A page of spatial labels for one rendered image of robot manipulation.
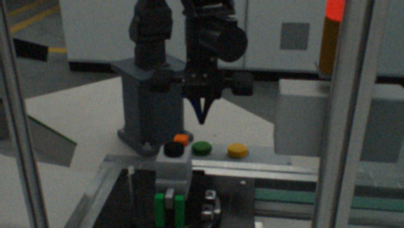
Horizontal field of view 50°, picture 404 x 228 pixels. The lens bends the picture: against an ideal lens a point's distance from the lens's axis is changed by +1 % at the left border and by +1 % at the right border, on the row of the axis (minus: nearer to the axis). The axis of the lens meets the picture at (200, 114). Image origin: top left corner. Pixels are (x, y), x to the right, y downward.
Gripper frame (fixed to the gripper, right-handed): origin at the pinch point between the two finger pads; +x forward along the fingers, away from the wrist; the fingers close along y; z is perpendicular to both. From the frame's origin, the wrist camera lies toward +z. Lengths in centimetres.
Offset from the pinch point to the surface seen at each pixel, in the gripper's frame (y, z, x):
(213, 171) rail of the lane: 2.7, 6.9, 9.5
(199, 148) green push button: -0.3, 1.1, 8.4
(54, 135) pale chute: -22.5, 14.6, -1.0
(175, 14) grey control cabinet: -48, -283, 50
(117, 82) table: -34, -59, 20
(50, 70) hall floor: -168, -291, 107
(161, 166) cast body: -3.5, 23.8, -2.2
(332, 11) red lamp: 14.4, 34.5, -26.3
